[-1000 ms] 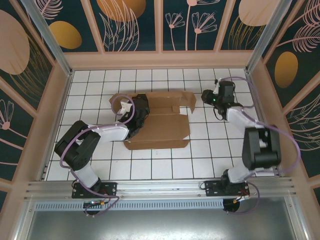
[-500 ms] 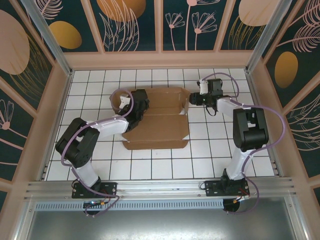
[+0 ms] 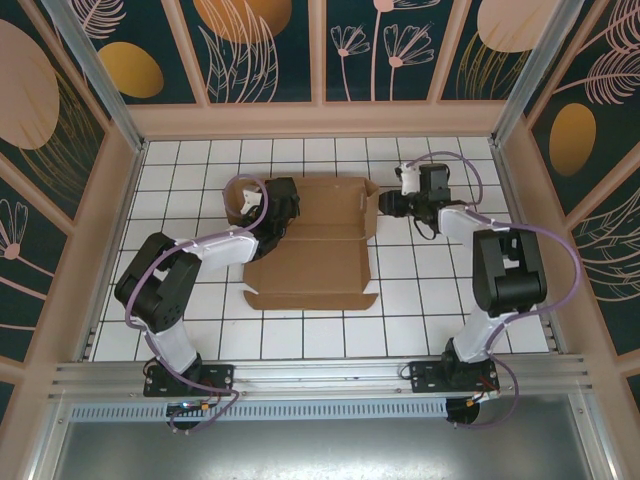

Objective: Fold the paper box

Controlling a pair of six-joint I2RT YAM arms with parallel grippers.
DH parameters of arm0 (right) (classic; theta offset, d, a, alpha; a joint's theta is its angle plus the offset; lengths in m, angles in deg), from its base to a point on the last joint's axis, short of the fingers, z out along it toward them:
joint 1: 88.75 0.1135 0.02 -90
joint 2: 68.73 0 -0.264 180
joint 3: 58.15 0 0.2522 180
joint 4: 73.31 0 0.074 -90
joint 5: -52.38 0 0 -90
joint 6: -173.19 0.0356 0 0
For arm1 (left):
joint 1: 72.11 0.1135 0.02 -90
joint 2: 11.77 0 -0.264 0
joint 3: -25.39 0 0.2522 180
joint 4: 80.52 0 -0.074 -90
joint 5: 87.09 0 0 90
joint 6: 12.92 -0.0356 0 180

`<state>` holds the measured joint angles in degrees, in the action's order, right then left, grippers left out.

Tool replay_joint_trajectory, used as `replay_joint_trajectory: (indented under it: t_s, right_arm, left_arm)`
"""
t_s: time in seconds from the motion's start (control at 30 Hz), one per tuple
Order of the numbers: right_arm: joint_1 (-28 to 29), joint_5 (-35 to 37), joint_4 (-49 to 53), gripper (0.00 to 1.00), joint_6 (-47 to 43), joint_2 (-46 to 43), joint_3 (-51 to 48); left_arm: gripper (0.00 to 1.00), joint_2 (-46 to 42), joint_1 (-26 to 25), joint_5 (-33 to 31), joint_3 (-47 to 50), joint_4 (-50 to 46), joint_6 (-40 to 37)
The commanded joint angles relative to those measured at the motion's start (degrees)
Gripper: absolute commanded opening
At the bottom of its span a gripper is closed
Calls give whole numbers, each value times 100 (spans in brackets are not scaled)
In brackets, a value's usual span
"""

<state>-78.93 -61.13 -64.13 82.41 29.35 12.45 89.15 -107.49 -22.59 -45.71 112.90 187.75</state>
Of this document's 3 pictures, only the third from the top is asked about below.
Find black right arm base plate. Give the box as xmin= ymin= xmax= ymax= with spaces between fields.
xmin=409 ymin=359 xmax=501 ymax=396

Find grey metal sheet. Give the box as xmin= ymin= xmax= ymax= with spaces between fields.
xmin=29 ymin=394 xmax=616 ymax=480

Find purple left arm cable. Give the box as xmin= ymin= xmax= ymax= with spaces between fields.
xmin=124 ymin=173 xmax=274 ymax=436

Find aluminium frame post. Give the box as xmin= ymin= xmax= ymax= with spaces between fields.
xmin=42 ymin=0 xmax=149 ymax=154
xmin=489 ymin=0 xmax=586 ymax=149

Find aluminium mounting rail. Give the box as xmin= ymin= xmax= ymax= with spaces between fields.
xmin=47 ymin=354 xmax=596 ymax=401

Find brown cardboard box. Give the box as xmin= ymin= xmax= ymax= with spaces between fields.
xmin=225 ymin=174 xmax=381 ymax=312

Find small circuit board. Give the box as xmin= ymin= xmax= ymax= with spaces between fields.
xmin=168 ymin=400 xmax=211 ymax=416

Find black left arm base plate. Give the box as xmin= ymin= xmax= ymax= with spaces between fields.
xmin=143 ymin=363 xmax=236 ymax=399

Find slotted grey cable duct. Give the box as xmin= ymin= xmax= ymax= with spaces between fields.
xmin=69 ymin=398 xmax=451 ymax=421

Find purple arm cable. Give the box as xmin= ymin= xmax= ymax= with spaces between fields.
xmin=124 ymin=173 xmax=274 ymax=436
xmin=404 ymin=151 xmax=584 ymax=430

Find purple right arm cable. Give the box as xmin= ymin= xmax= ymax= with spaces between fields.
xmin=404 ymin=151 xmax=584 ymax=430

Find aluminium side rail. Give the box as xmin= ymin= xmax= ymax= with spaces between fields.
xmin=492 ymin=144 xmax=569 ymax=357
xmin=74 ymin=142 xmax=149 ymax=362

